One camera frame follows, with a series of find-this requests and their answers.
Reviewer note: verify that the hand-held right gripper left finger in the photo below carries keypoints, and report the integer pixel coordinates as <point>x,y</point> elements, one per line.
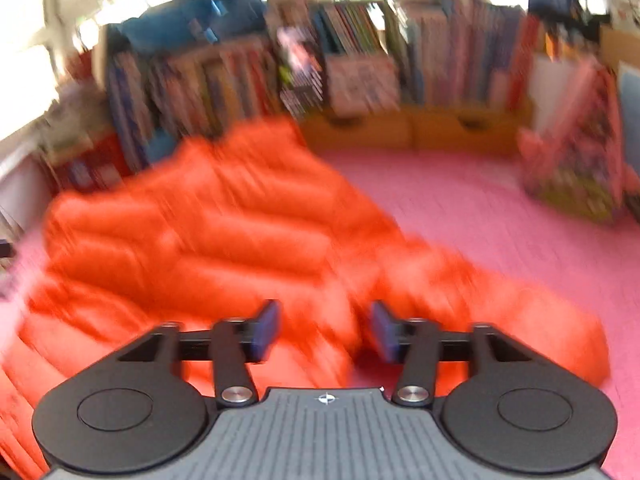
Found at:
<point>265,331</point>

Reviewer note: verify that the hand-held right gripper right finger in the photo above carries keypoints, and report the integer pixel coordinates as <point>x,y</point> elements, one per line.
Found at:
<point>382,331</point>

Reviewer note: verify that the orange puffer jacket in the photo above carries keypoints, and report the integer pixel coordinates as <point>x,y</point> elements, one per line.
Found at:
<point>200,240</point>

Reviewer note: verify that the wooden shelf with drawers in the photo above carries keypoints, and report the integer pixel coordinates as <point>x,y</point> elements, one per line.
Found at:
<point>360,132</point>

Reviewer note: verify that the red plastic crate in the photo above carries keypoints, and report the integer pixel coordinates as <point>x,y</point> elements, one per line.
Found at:
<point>100,160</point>

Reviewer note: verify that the white printed box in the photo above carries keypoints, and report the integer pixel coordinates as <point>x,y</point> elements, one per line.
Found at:
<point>362,85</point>

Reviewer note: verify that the row of thick colourful books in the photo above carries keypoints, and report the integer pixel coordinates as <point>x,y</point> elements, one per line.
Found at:
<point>215,85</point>

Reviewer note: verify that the pink house-shaped bag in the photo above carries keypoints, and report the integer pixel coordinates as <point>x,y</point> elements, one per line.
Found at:
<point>575,160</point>

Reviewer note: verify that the row of thin blue books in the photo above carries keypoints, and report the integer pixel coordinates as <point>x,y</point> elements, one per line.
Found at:
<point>127,110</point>

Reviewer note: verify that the dark photo magazine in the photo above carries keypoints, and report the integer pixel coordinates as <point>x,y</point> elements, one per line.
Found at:
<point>300,70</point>

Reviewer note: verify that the row of pastel shelf books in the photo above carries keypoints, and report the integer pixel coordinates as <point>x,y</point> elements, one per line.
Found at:
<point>450,60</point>

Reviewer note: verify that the stack of papers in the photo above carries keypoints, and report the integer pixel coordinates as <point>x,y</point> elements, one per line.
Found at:
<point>75,115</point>

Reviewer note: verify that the white file holder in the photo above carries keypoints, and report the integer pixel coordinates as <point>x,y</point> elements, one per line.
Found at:
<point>547,90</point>

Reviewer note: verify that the blue plush toy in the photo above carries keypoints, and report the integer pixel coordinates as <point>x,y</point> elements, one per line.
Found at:
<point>200,15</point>

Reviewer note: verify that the light blue board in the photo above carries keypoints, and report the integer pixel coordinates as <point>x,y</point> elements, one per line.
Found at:
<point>630,95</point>

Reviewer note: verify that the cardboard box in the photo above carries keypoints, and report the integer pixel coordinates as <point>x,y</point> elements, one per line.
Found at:
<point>620,50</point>

